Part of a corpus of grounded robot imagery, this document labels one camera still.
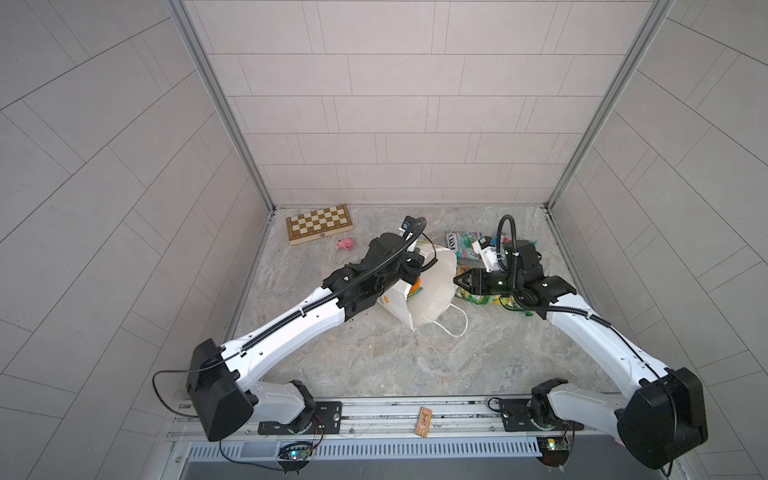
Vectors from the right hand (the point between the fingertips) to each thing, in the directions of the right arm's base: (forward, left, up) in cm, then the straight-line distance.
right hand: (457, 281), depth 77 cm
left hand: (+3, +8, +11) cm, 14 cm away
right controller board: (-35, -18, -18) cm, 44 cm away
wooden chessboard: (+34, +43, -12) cm, 56 cm away
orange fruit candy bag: (+4, +11, -10) cm, 15 cm away
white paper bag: (0, +5, -9) cm, 11 cm away
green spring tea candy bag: (-9, -9, +6) cm, 14 cm away
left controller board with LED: (-33, +40, -13) cm, 54 cm away
